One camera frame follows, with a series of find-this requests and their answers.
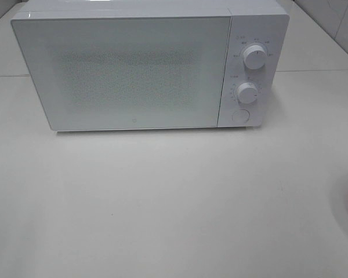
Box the round white door button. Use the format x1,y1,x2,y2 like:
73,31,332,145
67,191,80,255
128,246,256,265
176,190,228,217
232,109,250,125

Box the white microwave knob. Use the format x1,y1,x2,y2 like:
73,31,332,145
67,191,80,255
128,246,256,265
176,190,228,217
242,43,267,70
236,82,259,104

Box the white microwave door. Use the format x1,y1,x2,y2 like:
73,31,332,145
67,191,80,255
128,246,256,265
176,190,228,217
12,17,230,131

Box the white microwave oven body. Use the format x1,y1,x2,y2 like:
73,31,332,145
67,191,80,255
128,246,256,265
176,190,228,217
10,1,289,129

